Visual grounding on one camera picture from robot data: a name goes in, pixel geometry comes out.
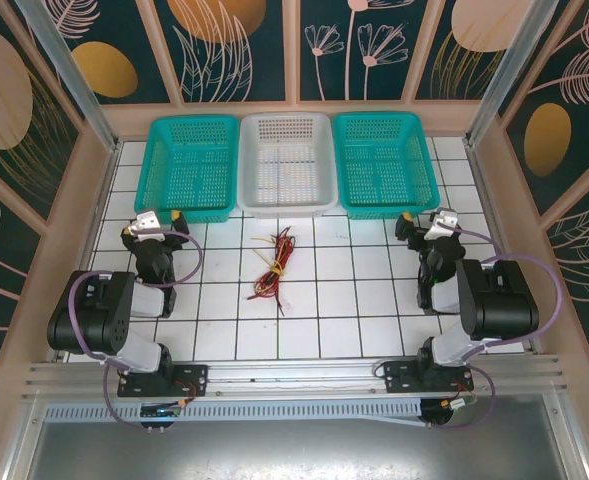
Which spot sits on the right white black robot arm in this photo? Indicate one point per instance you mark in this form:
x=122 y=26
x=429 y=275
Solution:
x=504 y=300

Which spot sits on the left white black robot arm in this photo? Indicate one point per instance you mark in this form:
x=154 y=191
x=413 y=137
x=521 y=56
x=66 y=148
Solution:
x=89 y=310

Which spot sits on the teal plastic basket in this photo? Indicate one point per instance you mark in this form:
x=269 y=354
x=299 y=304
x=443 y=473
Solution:
x=189 y=165
x=386 y=165

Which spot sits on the white plastic basket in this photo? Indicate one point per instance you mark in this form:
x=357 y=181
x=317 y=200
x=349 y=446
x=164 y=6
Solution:
x=286 y=165

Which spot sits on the red black power lead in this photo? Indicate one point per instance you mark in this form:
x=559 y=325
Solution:
x=191 y=390
x=464 y=387

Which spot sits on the small white circuit board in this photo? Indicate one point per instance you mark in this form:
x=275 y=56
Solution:
x=461 y=402

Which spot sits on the small black circuit board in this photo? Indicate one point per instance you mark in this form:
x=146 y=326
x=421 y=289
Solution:
x=161 y=411

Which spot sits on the grey metal panel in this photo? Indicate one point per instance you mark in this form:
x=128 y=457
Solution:
x=294 y=450

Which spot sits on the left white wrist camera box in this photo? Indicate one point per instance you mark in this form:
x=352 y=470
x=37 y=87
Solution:
x=144 y=222

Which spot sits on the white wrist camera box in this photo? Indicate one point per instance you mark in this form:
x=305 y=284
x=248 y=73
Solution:
x=144 y=222
x=441 y=220

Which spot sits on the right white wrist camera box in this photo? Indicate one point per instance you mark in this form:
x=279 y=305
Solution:
x=441 y=220

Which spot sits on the aluminium side rail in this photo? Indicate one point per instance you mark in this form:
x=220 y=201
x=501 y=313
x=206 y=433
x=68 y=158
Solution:
x=480 y=180
x=105 y=180

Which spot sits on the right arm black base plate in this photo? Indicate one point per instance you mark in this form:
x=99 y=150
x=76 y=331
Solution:
x=399 y=377

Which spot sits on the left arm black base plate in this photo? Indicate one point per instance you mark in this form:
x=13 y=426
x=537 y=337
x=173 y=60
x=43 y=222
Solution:
x=194 y=380

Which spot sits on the aluminium corner post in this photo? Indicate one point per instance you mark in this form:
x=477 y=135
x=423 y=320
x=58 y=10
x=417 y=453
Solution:
x=74 y=80
x=504 y=75

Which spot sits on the aluminium mounting rail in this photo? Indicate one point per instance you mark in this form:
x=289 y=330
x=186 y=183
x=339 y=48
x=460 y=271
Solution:
x=294 y=380

